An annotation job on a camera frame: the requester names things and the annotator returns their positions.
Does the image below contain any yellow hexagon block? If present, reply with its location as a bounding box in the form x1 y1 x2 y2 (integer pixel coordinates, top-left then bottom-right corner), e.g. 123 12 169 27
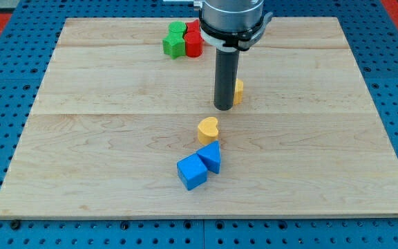
234 79 244 105

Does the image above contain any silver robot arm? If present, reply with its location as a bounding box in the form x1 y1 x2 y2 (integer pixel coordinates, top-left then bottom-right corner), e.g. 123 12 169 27
162 0 264 33

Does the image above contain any red circle block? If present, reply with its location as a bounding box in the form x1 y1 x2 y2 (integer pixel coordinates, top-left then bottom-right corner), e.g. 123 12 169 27
184 32 202 57

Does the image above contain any green circle block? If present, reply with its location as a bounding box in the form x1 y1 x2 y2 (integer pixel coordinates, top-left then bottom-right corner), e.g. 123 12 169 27
168 21 187 37

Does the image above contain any yellow heart block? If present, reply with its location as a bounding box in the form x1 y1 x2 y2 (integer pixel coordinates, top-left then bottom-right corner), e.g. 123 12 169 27
197 117 219 145

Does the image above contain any blue triangle block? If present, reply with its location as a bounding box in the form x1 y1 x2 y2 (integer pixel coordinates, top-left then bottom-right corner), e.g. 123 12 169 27
196 140 221 174

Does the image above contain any blue cube block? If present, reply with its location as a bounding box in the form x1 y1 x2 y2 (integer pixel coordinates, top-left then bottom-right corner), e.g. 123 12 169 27
177 154 208 191

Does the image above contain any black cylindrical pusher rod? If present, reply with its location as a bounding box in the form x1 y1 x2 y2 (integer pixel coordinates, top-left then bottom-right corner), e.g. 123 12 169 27
214 49 239 111

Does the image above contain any green star block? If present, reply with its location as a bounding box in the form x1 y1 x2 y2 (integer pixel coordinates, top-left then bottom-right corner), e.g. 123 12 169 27
162 33 186 59

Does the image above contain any light wooden board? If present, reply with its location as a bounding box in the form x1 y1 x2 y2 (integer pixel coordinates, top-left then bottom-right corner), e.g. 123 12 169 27
0 17 398 220

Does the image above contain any black clamp with white band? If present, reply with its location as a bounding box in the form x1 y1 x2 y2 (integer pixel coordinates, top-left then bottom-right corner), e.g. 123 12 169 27
200 12 273 53

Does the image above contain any red block behind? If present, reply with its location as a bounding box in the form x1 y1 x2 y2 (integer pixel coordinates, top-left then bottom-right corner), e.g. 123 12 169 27
186 19 200 33

